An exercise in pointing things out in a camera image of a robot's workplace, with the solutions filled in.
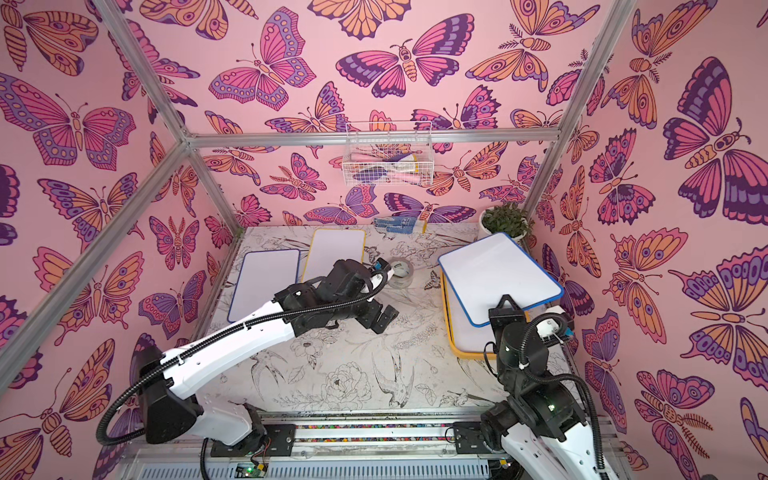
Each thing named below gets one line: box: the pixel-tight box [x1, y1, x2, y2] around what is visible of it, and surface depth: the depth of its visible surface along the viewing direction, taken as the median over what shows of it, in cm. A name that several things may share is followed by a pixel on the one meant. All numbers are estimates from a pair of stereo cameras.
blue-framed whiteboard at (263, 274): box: [227, 248, 300, 323], surface depth 112 cm
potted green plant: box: [479, 203, 529, 241], surface depth 101 cm
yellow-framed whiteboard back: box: [302, 228, 366, 282], surface depth 119 cm
